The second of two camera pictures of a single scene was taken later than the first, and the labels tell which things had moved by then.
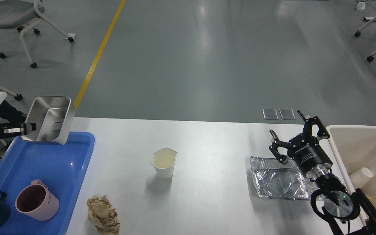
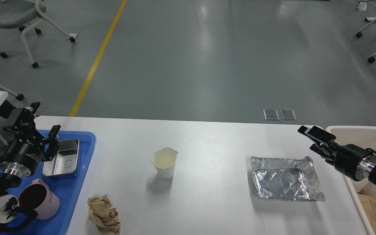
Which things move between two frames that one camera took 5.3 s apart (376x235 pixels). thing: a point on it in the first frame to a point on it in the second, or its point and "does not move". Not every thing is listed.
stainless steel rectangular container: (51, 114) to (65, 163)
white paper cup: (163, 160) does not move
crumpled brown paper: (102, 216) does not move
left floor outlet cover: (270, 114) does not move
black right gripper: (305, 149) to (353, 162)
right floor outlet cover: (287, 114) does not move
